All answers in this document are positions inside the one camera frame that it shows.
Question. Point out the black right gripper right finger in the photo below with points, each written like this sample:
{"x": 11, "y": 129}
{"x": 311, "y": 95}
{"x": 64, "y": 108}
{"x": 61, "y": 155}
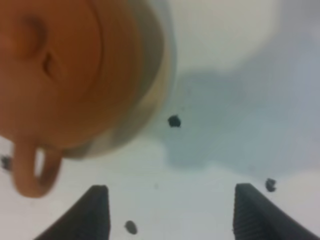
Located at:
{"x": 255, "y": 217}

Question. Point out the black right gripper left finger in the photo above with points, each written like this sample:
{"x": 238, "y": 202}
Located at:
{"x": 88, "y": 219}

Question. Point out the brown clay teapot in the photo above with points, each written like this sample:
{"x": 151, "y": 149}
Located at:
{"x": 70, "y": 70}

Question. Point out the beige teapot saucer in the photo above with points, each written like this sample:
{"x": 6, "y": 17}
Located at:
{"x": 159, "y": 50}

